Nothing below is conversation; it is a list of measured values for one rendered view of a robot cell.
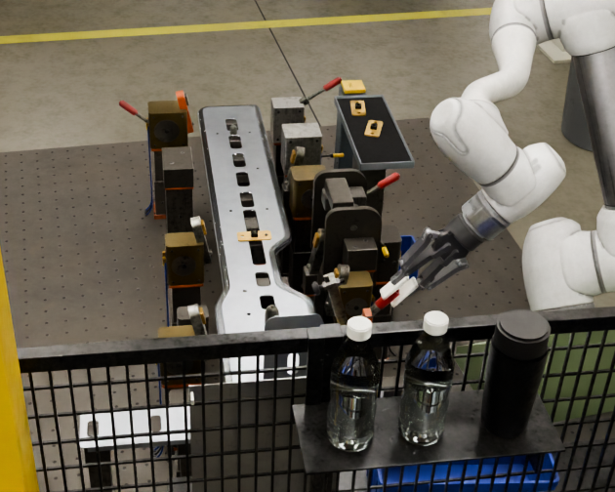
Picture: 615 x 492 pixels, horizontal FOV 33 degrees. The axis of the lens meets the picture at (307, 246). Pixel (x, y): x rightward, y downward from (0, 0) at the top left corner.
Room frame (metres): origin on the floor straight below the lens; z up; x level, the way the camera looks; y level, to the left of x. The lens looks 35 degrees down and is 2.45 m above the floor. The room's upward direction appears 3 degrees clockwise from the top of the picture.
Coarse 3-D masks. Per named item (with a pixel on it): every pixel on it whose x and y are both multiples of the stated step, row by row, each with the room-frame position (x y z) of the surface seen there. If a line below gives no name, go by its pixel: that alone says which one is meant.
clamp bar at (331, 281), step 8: (328, 280) 1.67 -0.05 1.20; (336, 280) 1.66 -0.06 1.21; (344, 280) 1.66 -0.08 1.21; (312, 288) 1.65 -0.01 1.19; (320, 288) 1.65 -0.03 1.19; (328, 288) 1.64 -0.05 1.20; (336, 288) 1.64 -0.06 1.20; (336, 296) 1.64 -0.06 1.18; (336, 304) 1.65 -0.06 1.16; (336, 312) 1.65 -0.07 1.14; (344, 312) 1.65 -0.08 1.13; (344, 320) 1.65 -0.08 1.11
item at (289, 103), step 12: (276, 108) 2.67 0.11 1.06; (288, 108) 2.68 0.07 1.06; (300, 108) 2.68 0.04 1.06; (276, 120) 2.67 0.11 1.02; (288, 120) 2.68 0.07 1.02; (300, 120) 2.68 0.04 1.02; (276, 132) 2.67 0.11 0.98; (276, 144) 2.67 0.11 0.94; (276, 156) 2.68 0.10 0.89; (276, 168) 2.68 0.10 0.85
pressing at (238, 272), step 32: (224, 128) 2.64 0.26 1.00; (256, 128) 2.65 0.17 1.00; (224, 160) 2.46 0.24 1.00; (256, 160) 2.47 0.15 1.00; (224, 192) 2.30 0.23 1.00; (256, 192) 2.30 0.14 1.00; (224, 224) 2.15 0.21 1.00; (288, 224) 2.16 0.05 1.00; (224, 256) 2.02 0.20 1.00; (224, 288) 1.89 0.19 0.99; (256, 288) 1.89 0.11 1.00; (288, 288) 1.89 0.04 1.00; (224, 320) 1.77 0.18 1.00; (256, 320) 1.77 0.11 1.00
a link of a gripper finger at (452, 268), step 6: (450, 264) 1.71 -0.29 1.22; (456, 264) 1.71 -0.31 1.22; (462, 264) 1.70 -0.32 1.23; (468, 264) 1.70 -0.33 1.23; (444, 270) 1.70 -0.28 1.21; (450, 270) 1.70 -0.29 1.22; (456, 270) 1.70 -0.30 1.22; (438, 276) 1.70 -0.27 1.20; (444, 276) 1.69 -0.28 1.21; (450, 276) 1.69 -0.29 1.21; (432, 282) 1.69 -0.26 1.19; (438, 282) 1.69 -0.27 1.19; (432, 288) 1.69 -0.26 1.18
